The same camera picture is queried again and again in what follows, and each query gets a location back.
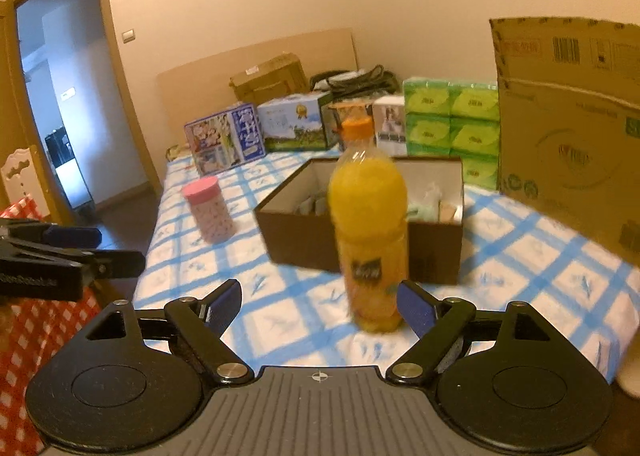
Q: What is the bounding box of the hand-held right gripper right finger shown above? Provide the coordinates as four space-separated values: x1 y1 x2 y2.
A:
385 280 538 384

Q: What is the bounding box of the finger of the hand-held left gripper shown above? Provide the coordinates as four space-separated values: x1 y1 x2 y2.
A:
0 218 103 249
75 248 147 279

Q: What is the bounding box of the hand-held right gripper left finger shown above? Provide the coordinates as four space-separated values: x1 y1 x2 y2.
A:
86 278 256 384

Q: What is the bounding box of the green cloth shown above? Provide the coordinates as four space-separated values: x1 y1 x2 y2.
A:
407 203 441 223

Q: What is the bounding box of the red checked cloth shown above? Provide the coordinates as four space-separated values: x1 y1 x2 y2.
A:
0 198 106 456

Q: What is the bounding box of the pink patterned canister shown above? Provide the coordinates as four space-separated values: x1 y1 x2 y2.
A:
181 176 236 244

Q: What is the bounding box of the orange juice bottle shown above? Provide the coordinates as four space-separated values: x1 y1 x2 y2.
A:
327 116 411 334

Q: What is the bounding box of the blue checked bed sheet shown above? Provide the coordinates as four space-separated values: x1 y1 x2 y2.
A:
134 148 640 384

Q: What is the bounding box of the blue milk carton box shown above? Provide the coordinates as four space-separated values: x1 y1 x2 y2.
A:
184 102 267 177

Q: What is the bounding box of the green tissue pack bundle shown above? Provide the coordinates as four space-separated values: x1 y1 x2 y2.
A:
402 77 501 192

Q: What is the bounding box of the white picture box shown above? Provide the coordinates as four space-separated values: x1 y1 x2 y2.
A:
371 95 408 154

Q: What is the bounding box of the wooden headboard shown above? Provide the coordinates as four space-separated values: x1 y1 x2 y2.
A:
157 27 358 147

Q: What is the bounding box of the green meadow milk box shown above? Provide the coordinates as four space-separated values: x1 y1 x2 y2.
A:
257 91 335 153

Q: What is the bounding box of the large cardboard box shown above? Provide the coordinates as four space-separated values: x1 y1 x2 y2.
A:
489 16 640 267

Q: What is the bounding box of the small brown cardboard box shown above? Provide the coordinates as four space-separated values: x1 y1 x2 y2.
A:
229 53 310 107

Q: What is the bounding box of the dark bag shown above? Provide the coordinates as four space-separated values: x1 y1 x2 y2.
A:
309 65 401 99

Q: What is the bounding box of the wooden door frame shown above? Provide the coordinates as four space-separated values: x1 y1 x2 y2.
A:
0 0 163 197

